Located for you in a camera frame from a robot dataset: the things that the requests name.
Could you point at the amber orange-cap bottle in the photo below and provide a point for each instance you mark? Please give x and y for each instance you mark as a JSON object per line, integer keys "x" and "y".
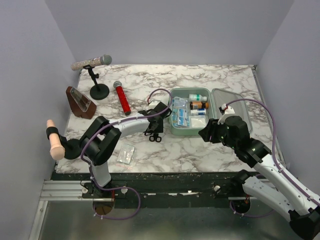
{"x": 196, "y": 105}

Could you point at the mint green medicine case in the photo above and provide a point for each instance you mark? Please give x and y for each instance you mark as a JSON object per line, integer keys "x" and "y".
{"x": 215, "y": 97}

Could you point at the brown wooden metronome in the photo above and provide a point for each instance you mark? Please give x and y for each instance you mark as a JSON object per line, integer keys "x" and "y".
{"x": 80, "y": 105}

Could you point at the teal bandage packet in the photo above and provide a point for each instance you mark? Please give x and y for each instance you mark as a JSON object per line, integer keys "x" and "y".
{"x": 179, "y": 103}

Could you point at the red handheld microphone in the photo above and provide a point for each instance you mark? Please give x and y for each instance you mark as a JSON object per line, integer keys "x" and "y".
{"x": 122, "y": 97}

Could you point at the clear zip bag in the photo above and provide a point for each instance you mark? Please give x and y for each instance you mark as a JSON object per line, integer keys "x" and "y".
{"x": 126, "y": 155}

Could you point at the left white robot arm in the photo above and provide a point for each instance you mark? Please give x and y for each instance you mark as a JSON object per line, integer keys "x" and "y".
{"x": 99, "y": 141}

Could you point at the metal scissors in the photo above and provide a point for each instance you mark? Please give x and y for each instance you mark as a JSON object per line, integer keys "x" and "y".
{"x": 154, "y": 137}

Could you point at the black microphone stand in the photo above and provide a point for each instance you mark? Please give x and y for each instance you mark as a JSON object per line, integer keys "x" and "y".
{"x": 99, "y": 91}

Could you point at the blue white small bottle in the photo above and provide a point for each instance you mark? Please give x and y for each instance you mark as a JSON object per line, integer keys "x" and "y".
{"x": 198, "y": 112}

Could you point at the glitter microphone on stand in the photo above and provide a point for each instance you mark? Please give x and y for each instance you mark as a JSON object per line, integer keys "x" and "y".
{"x": 104, "y": 60}

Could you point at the pink beige microphone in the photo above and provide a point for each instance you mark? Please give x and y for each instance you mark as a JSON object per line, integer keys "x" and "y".
{"x": 57, "y": 151}

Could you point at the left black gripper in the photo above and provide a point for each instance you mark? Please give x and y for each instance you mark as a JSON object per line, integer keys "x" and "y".
{"x": 160, "y": 128}

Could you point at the white green-cap medicine bottle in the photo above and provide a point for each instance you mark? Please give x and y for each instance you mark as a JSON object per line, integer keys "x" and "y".
{"x": 198, "y": 98}

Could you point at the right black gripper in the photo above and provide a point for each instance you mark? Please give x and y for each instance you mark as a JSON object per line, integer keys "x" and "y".
{"x": 211, "y": 127}

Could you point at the white gauze pad packet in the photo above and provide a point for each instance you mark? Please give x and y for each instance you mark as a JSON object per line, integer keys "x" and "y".
{"x": 198, "y": 121}

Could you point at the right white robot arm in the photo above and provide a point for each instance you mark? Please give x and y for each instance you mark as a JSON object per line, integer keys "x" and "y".
{"x": 290, "y": 198}

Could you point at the black round stand base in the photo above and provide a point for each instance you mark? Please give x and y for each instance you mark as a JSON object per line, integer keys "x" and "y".
{"x": 71, "y": 147}

